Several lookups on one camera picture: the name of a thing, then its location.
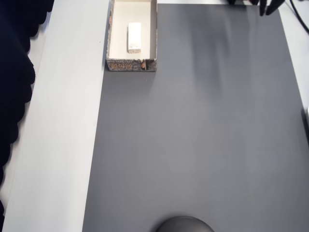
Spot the white eraser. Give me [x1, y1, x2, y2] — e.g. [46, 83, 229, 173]
[127, 22, 142, 54]

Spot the patterned cardboard box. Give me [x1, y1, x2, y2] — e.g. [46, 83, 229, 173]
[106, 0, 158, 72]

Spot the grey table mat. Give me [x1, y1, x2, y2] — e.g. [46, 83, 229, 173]
[82, 2, 309, 232]

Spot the black round-base stand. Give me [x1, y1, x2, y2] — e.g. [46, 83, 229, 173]
[155, 216, 215, 232]

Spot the dark blue curtain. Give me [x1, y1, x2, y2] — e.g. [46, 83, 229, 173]
[0, 0, 56, 218]

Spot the thick black cable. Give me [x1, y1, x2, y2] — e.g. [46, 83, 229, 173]
[289, 0, 309, 34]

